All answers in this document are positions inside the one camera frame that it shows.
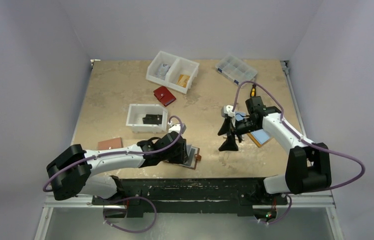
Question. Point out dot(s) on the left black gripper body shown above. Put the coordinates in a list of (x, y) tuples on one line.
[(177, 156)]

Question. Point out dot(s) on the tan leather card holder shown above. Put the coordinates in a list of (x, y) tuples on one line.
[(198, 158)]

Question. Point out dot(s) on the gold card in bin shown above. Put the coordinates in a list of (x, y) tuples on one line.
[(183, 80)]

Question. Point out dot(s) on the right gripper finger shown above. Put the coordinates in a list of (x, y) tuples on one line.
[(226, 126), (229, 144)]

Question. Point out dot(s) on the black VIP card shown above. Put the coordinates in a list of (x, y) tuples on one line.
[(191, 153)]

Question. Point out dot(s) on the patterned card in bin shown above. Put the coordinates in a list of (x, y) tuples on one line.
[(162, 71)]

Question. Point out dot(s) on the small white plastic bin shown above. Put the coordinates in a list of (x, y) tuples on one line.
[(137, 112)]

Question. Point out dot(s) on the blue card white tray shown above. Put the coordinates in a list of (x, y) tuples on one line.
[(239, 116)]

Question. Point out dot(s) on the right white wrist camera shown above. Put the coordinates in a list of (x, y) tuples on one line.
[(227, 111)]

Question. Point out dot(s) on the yellow black screwdriver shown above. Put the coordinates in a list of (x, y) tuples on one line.
[(253, 90)]

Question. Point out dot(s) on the pink leather card holder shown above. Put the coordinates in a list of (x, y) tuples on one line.
[(110, 144)]

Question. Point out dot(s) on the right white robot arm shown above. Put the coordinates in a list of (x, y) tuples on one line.
[(308, 168)]

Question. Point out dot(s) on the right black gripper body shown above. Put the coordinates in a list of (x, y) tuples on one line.
[(234, 128)]

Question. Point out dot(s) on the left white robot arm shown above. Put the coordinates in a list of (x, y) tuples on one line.
[(76, 170)]

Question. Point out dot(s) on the clear plastic organizer box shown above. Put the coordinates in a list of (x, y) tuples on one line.
[(236, 70)]

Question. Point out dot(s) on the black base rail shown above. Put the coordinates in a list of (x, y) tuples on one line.
[(236, 195)]

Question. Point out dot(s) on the black card in bin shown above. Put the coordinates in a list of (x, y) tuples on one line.
[(152, 119)]

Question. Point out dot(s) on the white two-compartment bin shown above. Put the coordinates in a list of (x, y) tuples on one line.
[(179, 66)]

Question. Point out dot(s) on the red leather card holder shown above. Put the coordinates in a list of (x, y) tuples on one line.
[(164, 96)]

